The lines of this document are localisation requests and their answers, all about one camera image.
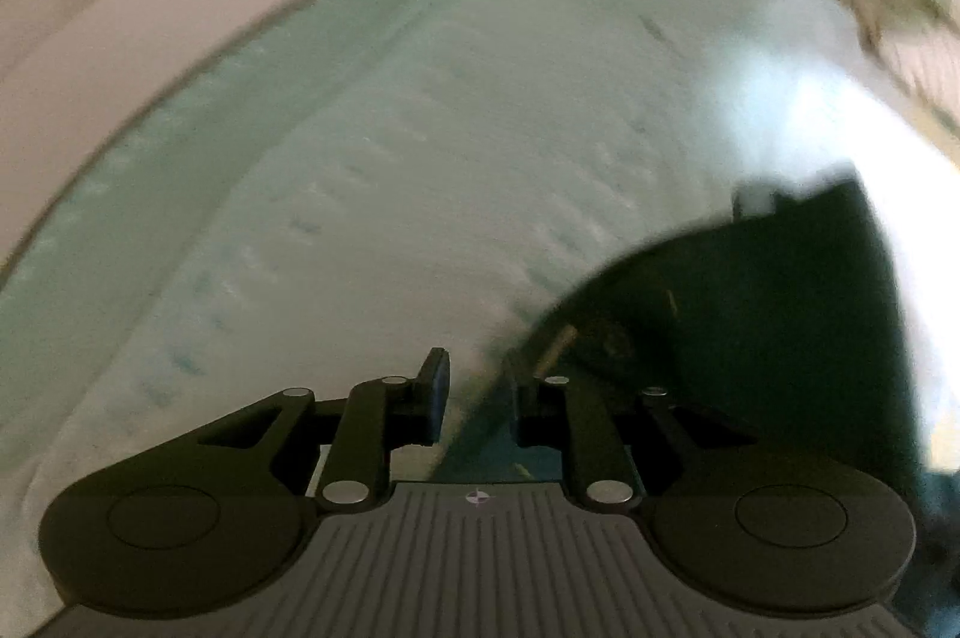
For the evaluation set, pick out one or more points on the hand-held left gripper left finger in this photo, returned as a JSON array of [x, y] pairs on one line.
[[436, 394]]

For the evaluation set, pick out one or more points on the dark teal pants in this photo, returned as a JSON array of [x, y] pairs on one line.
[[750, 323]]

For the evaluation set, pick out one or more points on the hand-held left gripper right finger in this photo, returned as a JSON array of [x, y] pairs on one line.
[[525, 413]]

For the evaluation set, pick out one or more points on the printed pale bed sheet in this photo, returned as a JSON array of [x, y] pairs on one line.
[[450, 120]]

